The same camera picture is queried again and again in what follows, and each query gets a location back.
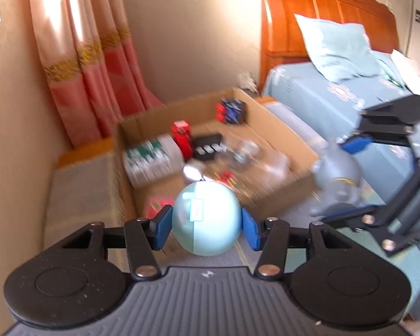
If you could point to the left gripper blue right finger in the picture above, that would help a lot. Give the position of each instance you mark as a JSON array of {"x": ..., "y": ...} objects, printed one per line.
[{"x": 271, "y": 238}]

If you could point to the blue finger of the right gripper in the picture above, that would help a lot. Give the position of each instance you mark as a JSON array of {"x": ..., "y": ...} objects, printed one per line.
[
  {"x": 390, "y": 123},
  {"x": 370, "y": 218}
]

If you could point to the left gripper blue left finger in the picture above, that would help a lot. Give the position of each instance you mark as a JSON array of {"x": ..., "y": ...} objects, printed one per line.
[{"x": 143, "y": 236}]

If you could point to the pink refill case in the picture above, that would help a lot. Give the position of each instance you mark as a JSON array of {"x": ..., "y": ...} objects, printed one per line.
[{"x": 154, "y": 204}]

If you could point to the grey animal figurine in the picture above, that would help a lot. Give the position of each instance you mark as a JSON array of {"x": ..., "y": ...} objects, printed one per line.
[{"x": 338, "y": 176}]

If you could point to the light blue egg case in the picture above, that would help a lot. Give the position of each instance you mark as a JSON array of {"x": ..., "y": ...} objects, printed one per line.
[{"x": 206, "y": 218}]

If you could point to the clear plastic jar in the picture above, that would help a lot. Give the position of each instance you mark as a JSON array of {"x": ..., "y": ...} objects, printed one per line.
[{"x": 271, "y": 167}]

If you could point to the golden capsule bottle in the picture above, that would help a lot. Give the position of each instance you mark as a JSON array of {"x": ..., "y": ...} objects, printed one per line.
[{"x": 195, "y": 170}]

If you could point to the white green medicine bottle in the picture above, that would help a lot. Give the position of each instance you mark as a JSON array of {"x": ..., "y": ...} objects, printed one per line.
[{"x": 152, "y": 160}]

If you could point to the black remote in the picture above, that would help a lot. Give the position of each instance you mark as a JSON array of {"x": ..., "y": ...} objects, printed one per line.
[{"x": 205, "y": 147}]

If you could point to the dark blue toy block car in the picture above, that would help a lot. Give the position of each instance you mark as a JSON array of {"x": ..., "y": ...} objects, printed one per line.
[{"x": 231, "y": 111}]

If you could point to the blue floral bed sheet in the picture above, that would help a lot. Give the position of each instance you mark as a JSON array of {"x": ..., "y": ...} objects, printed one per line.
[{"x": 333, "y": 110}]

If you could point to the light blue pillow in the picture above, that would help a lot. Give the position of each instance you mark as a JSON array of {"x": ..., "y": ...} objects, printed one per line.
[{"x": 338, "y": 51}]

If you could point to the open cardboard box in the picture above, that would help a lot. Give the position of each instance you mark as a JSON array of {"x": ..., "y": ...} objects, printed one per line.
[{"x": 260, "y": 126}]

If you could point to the pink patterned curtain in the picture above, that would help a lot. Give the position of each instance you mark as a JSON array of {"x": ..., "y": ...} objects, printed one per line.
[{"x": 90, "y": 63}]

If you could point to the wooden bed headboard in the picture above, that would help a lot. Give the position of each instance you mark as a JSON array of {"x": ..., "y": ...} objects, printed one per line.
[{"x": 282, "y": 41}]

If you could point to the white wall charger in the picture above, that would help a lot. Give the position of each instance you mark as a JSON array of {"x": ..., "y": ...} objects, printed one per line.
[{"x": 246, "y": 82}]

